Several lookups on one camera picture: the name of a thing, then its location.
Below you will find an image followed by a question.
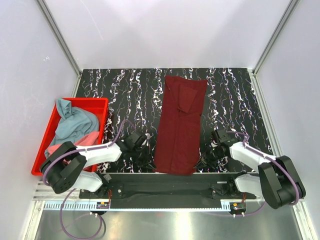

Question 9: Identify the white slotted cable duct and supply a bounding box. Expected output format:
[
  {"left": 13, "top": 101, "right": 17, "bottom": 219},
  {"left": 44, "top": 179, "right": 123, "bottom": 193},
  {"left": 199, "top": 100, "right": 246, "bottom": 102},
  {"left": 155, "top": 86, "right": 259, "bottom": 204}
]
[{"left": 43, "top": 201, "right": 231, "bottom": 212}]

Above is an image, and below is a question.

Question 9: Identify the black marbled table mat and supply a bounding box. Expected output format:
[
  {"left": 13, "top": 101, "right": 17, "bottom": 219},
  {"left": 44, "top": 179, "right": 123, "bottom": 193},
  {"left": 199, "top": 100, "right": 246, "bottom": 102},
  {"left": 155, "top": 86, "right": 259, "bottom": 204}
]
[{"left": 76, "top": 68, "right": 277, "bottom": 173}]

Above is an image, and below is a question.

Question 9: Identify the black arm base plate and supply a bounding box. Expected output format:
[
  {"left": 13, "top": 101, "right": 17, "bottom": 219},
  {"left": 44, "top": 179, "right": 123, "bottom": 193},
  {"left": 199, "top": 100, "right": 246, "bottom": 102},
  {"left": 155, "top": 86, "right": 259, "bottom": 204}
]
[{"left": 79, "top": 173, "right": 256, "bottom": 211}]

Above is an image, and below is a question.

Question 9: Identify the left aluminium corner post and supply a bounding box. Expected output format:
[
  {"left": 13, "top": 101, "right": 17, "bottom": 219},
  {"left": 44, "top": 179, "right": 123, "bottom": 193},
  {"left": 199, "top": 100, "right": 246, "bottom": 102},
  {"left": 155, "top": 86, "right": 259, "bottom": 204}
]
[{"left": 35, "top": 0, "right": 82, "bottom": 78}]

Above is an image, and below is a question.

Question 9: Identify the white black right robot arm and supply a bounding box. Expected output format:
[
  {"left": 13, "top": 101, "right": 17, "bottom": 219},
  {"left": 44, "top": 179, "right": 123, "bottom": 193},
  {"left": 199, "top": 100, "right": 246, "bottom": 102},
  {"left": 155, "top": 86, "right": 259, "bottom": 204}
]
[{"left": 196, "top": 129, "right": 306, "bottom": 209}]

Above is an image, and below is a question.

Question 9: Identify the pink t shirt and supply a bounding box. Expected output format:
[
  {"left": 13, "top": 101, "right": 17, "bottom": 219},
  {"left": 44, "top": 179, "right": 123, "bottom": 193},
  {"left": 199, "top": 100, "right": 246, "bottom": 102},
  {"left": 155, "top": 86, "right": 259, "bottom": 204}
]
[{"left": 45, "top": 131, "right": 100, "bottom": 158}]

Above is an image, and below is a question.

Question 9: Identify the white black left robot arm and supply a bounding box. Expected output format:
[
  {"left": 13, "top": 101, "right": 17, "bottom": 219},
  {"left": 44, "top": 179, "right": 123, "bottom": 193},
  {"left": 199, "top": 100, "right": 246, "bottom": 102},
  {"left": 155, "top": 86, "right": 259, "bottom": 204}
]
[{"left": 40, "top": 130, "right": 151, "bottom": 198}]

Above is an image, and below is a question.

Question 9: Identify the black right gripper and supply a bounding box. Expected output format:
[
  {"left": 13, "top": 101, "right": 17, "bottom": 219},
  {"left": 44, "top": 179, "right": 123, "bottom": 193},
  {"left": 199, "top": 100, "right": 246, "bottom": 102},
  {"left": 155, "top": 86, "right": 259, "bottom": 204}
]
[{"left": 194, "top": 143, "right": 226, "bottom": 170}]

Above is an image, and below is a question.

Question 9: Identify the dark red t shirt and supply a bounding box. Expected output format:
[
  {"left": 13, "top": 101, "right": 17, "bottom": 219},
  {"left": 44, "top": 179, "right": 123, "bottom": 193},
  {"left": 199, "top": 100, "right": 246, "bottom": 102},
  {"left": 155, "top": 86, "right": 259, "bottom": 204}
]
[{"left": 154, "top": 76, "right": 208, "bottom": 175}]

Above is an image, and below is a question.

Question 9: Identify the light blue t shirt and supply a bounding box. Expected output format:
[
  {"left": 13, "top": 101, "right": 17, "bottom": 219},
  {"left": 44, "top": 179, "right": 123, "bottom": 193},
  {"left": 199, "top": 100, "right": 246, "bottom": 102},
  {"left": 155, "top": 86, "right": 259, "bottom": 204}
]
[{"left": 49, "top": 98, "right": 100, "bottom": 147}]

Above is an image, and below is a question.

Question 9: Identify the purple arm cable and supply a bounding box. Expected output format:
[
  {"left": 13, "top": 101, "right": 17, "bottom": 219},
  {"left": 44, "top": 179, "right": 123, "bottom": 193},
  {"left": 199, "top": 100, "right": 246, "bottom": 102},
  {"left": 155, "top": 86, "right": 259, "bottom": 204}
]
[
  {"left": 42, "top": 119, "right": 137, "bottom": 239},
  {"left": 209, "top": 131, "right": 301, "bottom": 217}
]

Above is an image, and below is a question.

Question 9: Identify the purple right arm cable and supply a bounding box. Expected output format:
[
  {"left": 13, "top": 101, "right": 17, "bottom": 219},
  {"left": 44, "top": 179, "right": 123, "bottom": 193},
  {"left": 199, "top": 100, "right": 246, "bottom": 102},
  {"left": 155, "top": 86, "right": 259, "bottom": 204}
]
[{"left": 209, "top": 131, "right": 301, "bottom": 217}]

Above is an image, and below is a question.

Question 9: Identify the aluminium frame rail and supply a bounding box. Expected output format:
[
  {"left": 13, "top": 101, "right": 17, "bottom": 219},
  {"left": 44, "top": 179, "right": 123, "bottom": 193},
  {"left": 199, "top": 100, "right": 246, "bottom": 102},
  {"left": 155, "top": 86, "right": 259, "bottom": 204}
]
[{"left": 32, "top": 181, "right": 306, "bottom": 202}]

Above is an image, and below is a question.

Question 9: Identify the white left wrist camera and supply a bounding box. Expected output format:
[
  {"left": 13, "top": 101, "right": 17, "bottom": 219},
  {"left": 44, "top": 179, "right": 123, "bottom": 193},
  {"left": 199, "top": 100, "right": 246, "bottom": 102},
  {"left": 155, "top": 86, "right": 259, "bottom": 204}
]
[{"left": 141, "top": 133, "right": 151, "bottom": 147}]

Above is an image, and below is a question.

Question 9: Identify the red plastic bin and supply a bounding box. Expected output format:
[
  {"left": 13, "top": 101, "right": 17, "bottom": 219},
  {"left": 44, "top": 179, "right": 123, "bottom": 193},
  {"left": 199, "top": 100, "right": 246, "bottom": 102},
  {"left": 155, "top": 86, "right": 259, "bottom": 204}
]
[{"left": 31, "top": 97, "right": 109, "bottom": 177}]

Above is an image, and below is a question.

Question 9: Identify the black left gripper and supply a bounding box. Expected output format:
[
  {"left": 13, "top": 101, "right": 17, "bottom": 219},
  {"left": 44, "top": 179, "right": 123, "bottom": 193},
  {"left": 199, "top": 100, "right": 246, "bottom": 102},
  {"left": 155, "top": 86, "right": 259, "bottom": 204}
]
[{"left": 131, "top": 144, "right": 156, "bottom": 170}]

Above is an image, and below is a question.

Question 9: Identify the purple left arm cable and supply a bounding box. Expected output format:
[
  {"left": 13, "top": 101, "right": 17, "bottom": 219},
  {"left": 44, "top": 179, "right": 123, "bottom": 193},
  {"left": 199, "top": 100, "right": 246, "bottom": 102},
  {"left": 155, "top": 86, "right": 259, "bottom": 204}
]
[{"left": 42, "top": 119, "right": 137, "bottom": 239}]

